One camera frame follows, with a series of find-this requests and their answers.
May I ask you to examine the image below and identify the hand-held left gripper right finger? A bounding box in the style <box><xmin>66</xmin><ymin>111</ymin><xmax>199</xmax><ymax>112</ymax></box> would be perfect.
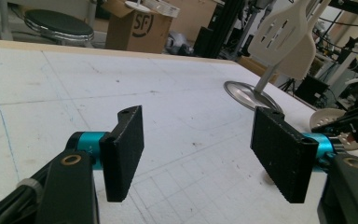
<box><xmin>250</xmin><ymin>105</ymin><xmax>337</xmax><ymax>204</ymax></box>

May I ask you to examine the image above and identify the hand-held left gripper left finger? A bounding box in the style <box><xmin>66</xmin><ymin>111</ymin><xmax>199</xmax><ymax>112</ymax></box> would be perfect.
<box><xmin>74</xmin><ymin>105</ymin><xmax>145</xmax><ymax>203</ymax></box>

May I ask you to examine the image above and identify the beige skimmer spoon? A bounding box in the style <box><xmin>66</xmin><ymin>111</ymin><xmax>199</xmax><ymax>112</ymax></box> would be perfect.
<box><xmin>309</xmin><ymin>107</ymin><xmax>358</xmax><ymax>152</ymax></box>

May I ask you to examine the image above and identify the metal utensil rack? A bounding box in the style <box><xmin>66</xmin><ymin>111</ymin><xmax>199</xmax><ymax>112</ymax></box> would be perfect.
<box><xmin>223</xmin><ymin>0</ymin><xmax>324</xmax><ymax>115</ymax></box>

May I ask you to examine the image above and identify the beige solid spatula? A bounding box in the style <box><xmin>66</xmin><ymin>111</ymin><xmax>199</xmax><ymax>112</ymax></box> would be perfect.
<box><xmin>276</xmin><ymin>0</ymin><xmax>332</xmax><ymax>80</ymax></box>

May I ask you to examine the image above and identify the beige slotted spatula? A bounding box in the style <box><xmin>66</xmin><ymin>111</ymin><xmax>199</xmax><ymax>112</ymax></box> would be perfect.
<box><xmin>247</xmin><ymin>0</ymin><xmax>315</xmax><ymax>68</ymax></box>

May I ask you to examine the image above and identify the black box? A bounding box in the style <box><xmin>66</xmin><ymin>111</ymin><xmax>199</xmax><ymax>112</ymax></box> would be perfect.
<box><xmin>294</xmin><ymin>74</ymin><xmax>330</xmax><ymax>107</ymax></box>

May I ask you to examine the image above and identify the white foam mat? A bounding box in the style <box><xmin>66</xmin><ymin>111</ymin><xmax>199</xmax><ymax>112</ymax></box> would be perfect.
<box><xmin>0</xmin><ymin>46</ymin><xmax>358</xmax><ymax>224</ymax></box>

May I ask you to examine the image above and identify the printed cardboard box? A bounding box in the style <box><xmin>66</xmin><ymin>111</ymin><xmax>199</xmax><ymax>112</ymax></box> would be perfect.
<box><xmin>102</xmin><ymin>0</ymin><xmax>181</xmax><ymax>55</ymax></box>

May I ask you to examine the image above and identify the grey bag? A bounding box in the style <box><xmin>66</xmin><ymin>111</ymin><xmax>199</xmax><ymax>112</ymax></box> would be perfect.
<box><xmin>165</xmin><ymin>31</ymin><xmax>194</xmax><ymax>56</ymax></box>

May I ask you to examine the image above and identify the grey stand leg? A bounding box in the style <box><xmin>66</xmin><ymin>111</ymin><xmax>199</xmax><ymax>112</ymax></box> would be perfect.
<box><xmin>0</xmin><ymin>0</ymin><xmax>14</xmax><ymax>42</ymax></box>
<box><xmin>86</xmin><ymin>0</ymin><xmax>98</xmax><ymax>30</ymax></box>

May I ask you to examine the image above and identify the black round stool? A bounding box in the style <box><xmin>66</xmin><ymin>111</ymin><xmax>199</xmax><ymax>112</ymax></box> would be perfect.
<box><xmin>23</xmin><ymin>8</ymin><xmax>95</xmax><ymax>49</ymax></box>

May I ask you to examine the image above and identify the white round disc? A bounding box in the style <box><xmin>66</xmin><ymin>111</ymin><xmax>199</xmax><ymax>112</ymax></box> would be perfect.
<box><xmin>124</xmin><ymin>0</ymin><xmax>152</xmax><ymax>10</ymax></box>

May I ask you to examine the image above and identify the black frame post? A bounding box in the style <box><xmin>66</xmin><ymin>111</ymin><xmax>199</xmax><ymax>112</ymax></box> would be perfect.
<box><xmin>210</xmin><ymin>0</ymin><xmax>256</xmax><ymax>61</ymax></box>

